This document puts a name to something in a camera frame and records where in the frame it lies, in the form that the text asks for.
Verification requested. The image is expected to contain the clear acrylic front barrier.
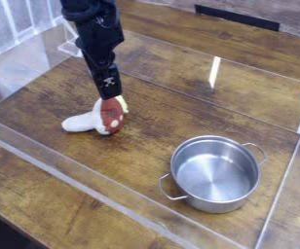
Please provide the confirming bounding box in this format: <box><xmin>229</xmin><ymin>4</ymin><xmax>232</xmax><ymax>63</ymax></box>
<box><xmin>0</xmin><ymin>124</ymin><xmax>246</xmax><ymax>249</ymax></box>

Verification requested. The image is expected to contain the black bar on table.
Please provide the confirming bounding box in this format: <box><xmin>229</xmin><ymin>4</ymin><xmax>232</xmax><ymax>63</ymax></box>
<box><xmin>194</xmin><ymin>4</ymin><xmax>280</xmax><ymax>31</ymax></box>

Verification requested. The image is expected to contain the brown and white plush mushroom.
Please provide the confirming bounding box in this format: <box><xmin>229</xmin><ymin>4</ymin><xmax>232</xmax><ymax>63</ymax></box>
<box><xmin>62</xmin><ymin>97</ymin><xmax>125</xmax><ymax>135</ymax></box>

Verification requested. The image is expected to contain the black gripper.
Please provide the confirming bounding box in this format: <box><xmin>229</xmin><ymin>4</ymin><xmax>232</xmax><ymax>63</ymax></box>
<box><xmin>75</xmin><ymin>13</ymin><xmax>125</xmax><ymax>100</ymax></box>

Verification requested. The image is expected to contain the clear acrylic triangular stand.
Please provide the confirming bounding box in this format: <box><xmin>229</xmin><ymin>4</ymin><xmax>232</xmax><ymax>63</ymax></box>
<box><xmin>58</xmin><ymin>20</ymin><xmax>82</xmax><ymax>57</ymax></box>

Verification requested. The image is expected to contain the spoon with yellow handle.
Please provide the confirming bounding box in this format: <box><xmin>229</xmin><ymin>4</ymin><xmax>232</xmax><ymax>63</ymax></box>
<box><xmin>115</xmin><ymin>95</ymin><xmax>129</xmax><ymax>114</ymax></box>

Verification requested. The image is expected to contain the silver pot with handles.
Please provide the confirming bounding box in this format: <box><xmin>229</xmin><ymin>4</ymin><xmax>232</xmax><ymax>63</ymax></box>
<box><xmin>158</xmin><ymin>135</ymin><xmax>268</xmax><ymax>214</ymax></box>

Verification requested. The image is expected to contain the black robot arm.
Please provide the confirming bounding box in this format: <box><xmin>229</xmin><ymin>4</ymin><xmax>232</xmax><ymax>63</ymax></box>
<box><xmin>61</xmin><ymin>0</ymin><xmax>125</xmax><ymax>100</ymax></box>

